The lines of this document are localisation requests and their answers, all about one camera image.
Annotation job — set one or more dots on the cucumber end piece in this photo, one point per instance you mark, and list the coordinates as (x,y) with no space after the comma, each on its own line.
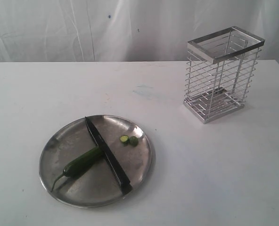
(133,140)

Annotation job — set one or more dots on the chrome wire utensil holder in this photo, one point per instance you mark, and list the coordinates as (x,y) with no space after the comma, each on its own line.
(220,68)

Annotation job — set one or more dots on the green chili pepper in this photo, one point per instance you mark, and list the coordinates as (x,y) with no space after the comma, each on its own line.
(80,164)

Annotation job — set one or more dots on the round steel plate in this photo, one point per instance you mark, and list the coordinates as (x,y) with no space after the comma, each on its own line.
(96,186)

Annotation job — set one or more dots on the black handled serrated knife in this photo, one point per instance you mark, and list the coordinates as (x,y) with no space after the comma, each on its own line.
(118,172)

